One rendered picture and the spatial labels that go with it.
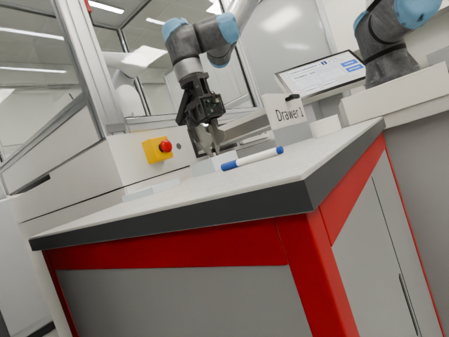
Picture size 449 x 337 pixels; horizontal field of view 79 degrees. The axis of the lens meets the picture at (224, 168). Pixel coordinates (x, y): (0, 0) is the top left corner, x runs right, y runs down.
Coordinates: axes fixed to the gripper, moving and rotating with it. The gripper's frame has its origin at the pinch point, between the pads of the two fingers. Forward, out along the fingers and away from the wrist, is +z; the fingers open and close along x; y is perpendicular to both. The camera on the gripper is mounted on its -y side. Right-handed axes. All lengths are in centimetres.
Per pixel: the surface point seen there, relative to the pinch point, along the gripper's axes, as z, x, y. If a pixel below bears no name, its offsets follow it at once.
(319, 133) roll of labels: 4.2, 16.5, 22.8
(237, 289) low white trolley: 15, -29, 39
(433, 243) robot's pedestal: 45, 43, 29
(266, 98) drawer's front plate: -10.2, 19.7, 7.2
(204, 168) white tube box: 3.4, -3.3, -1.2
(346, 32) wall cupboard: -101, 331, -106
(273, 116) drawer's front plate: -4.6, 20.2, 7.3
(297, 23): -85, 173, -70
